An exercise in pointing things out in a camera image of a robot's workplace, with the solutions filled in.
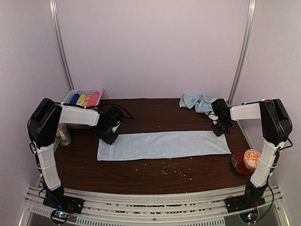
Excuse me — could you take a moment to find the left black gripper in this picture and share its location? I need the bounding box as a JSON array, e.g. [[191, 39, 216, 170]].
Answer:
[[95, 125, 118, 145]]

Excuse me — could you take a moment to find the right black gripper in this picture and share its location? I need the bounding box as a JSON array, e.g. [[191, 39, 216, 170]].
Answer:
[[211, 118, 232, 136]]

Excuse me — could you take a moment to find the light blue towel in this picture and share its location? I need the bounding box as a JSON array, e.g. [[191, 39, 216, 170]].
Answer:
[[179, 93, 217, 115], [97, 131, 230, 161]]

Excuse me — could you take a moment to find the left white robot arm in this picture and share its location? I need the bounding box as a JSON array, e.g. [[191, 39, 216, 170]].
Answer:
[[27, 98, 124, 209]]

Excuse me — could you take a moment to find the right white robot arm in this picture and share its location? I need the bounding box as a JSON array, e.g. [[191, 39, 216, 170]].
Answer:
[[211, 99, 293, 212]]

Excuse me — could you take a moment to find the pink rolled towel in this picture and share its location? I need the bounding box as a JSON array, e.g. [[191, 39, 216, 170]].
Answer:
[[87, 91, 100, 107]]

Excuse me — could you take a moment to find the patterned orange rolled towel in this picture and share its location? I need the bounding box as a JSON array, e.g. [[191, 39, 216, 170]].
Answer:
[[82, 96, 91, 107]]

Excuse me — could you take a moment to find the crumpled light blue towel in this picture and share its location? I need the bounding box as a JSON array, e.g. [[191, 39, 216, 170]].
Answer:
[[179, 93, 217, 115]]

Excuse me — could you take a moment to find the yellow rolled towel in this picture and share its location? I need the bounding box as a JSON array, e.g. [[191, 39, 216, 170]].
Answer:
[[76, 95, 87, 106]]

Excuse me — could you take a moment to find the white plastic basket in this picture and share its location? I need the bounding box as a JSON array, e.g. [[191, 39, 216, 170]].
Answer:
[[63, 88, 103, 129]]

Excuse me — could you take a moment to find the red floral bowl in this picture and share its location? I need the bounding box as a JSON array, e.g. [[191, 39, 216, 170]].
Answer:
[[231, 150, 253, 176]]

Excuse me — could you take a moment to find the blue rolled towel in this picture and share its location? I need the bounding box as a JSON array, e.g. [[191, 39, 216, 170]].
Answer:
[[69, 93, 80, 105]]

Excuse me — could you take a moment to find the orange white patterned bowl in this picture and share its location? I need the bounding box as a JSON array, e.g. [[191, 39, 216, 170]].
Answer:
[[243, 149, 261, 170]]

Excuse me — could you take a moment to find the beige plastic cup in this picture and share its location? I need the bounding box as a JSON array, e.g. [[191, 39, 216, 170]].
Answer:
[[56, 124, 71, 146]]

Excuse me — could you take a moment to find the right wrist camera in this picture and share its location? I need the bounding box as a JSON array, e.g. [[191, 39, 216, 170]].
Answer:
[[211, 98, 228, 118]]

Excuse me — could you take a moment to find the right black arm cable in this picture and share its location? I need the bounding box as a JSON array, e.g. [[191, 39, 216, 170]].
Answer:
[[255, 131, 294, 223]]

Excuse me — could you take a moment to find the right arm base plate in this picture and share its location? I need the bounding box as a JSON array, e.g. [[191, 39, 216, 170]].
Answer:
[[224, 195, 266, 213]]

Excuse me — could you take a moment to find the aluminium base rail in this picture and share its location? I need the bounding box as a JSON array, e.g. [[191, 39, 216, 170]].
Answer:
[[17, 186, 292, 226]]

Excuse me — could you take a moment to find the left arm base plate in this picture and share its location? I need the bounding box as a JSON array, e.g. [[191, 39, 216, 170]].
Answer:
[[43, 195, 84, 214]]

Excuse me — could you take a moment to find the right aluminium frame post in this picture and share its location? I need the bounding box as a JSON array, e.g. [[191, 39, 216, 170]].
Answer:
[[228, 0, 257, 105]]

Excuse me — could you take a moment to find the aluminium frame post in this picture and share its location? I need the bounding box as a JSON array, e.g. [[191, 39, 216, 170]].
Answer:
[[228, 0, 257, 105], [49, 0, 74, 90]]

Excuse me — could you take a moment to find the left aluminium frame post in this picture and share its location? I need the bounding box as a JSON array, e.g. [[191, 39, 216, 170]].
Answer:
[[49, 0, 74, 90]]

